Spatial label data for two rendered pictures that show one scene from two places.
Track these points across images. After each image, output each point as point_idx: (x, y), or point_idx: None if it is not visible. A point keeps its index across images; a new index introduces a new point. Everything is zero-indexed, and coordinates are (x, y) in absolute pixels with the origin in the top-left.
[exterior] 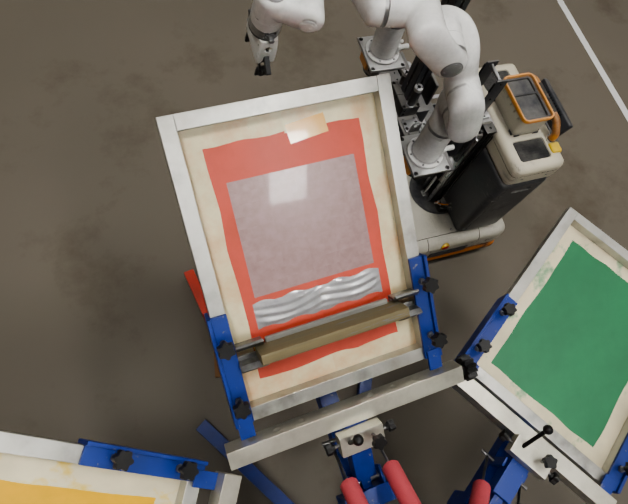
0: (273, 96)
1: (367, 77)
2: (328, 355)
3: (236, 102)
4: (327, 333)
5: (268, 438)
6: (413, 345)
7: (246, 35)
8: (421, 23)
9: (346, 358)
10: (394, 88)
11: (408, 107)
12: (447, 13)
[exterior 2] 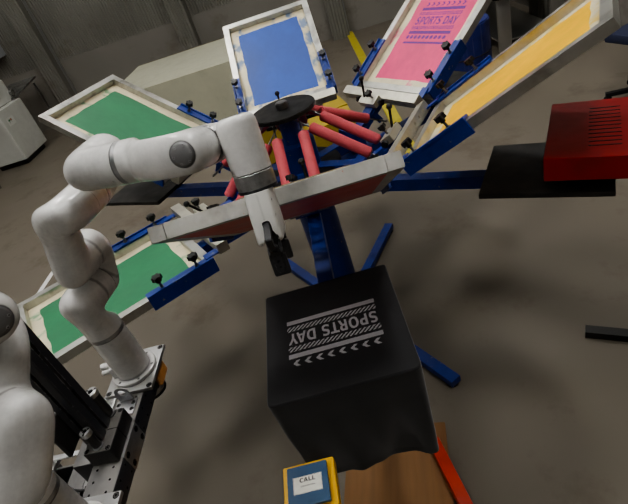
0: (278, 187)
1: (172, 220)
2: None
3: (317, 175)
4: (300, 180)
5: None
6: None
7: (286, 255)
8: (108, 135)
9: None
10: (112, 438)
11: (115, 409)
12: (57, 197)
